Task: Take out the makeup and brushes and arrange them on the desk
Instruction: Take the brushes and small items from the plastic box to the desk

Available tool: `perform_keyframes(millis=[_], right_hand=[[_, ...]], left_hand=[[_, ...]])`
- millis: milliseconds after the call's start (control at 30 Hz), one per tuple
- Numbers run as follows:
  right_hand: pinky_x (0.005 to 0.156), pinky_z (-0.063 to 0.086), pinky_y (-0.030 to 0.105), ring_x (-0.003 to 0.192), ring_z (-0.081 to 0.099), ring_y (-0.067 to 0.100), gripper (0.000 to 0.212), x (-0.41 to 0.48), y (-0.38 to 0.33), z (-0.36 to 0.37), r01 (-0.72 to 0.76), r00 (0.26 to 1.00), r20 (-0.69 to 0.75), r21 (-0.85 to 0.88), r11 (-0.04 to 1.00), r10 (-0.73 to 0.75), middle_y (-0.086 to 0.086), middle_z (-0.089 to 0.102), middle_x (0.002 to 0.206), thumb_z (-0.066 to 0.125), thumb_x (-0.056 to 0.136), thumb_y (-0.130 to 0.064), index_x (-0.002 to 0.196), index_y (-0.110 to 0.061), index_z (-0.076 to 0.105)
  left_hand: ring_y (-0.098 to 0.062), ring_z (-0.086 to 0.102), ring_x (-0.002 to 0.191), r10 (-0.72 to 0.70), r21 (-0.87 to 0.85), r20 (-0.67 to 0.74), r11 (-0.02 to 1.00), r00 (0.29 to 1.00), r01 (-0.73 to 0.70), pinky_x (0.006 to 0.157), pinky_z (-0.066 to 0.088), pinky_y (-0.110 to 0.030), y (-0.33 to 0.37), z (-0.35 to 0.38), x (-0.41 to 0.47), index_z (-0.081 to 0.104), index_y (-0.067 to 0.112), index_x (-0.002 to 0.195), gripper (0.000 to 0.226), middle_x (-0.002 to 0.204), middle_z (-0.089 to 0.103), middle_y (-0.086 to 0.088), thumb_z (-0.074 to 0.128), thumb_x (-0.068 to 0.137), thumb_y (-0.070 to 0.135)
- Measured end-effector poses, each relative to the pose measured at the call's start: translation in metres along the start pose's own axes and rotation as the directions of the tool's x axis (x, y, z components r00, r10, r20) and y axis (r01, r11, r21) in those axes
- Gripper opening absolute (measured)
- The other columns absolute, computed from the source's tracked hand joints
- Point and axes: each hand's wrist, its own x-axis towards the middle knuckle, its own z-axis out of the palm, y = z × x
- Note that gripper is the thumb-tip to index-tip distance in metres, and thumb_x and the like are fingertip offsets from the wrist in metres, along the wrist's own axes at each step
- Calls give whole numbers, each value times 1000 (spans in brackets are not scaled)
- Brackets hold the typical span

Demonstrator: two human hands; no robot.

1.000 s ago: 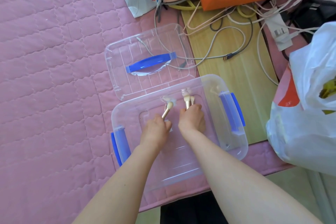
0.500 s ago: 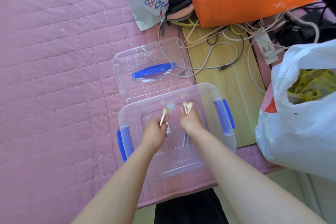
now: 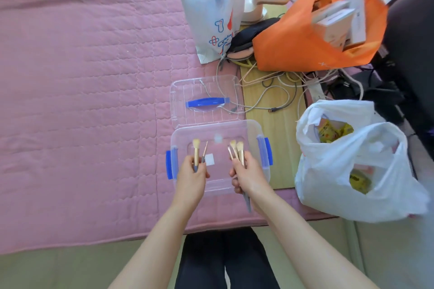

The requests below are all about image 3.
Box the white power strip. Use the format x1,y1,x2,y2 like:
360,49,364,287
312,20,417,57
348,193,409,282
307,82,326,103

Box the clear box lid blue handle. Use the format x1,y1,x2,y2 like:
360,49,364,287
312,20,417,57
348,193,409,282
169,75,245,130

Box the person's black trousers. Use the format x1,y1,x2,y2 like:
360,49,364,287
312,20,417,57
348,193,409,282
175,228,280,289

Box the white round appliance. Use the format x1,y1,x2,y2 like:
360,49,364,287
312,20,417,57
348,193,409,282
241,0,292,23

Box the person's left forearm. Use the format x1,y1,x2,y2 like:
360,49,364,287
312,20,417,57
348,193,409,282
108,202,194,289

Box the pile of yellow snack packets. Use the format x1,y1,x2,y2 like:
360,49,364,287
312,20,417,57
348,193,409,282
317,119,372,195

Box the orange fabric bag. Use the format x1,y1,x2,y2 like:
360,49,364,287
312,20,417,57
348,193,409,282
252,0,389,73

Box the dark fabric pouch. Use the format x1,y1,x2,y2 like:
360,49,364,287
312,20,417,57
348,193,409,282
226,17,281,55

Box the black flat monitor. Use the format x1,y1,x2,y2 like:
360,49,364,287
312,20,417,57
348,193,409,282
383,0,434,150

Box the white cardboard box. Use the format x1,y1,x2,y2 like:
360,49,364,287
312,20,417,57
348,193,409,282
345,0,368,50
311,0,356,51

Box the person's right forearm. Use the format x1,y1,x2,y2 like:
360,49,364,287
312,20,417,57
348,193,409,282
256,192,379,289

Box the white plastic bag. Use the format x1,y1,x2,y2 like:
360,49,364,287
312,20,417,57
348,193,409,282
295,99,431,224

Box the pink quilted mat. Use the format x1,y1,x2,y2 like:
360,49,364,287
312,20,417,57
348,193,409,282
0,0,340,256

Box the person's right hand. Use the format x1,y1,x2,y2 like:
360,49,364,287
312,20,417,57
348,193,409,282
229,150,275,213

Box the person's left hand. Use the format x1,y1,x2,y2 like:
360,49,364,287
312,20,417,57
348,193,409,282
173,155,210,211

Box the tangle of white cables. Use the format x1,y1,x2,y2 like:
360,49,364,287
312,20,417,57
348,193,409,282
215,58,365,120
239,4,307,191

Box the grey audio cable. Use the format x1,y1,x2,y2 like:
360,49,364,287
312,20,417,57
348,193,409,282
199,79,245,113

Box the pink oval pad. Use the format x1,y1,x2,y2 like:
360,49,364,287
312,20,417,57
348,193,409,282
226,47,255,61

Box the white printed paper bag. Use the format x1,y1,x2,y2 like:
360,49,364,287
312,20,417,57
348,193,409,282
179,0,255,65

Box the clear storage box blue handle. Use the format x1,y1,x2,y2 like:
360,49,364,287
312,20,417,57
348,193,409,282
165,119,274,198

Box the black device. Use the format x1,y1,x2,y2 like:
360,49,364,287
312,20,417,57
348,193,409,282
325,68,406,123

